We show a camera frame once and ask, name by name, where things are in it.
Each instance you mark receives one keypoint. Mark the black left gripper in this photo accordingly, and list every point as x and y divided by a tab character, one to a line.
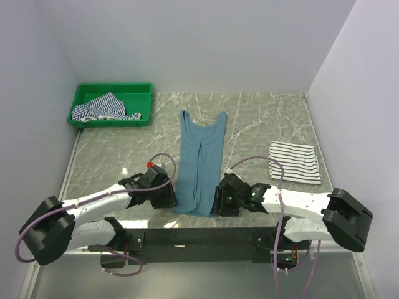
168	198

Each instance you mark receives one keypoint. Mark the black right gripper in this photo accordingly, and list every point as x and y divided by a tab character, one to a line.
226	212

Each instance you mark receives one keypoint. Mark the teal tank top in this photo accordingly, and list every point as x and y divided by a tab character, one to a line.
200	162

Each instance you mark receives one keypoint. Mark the black white striped tank top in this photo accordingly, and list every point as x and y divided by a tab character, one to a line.
300	162

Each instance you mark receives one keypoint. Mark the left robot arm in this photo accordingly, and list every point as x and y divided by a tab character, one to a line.
56	227

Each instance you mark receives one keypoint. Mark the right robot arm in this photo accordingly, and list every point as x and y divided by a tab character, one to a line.
333	216

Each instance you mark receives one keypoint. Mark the navy white striped tank top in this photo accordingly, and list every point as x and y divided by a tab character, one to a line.
105	107

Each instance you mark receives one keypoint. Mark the black base beam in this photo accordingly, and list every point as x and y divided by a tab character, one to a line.
221	244

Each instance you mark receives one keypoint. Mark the green plastic bin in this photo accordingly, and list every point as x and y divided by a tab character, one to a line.
136	96

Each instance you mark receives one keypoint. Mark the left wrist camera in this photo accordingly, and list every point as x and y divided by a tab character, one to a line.
151	164

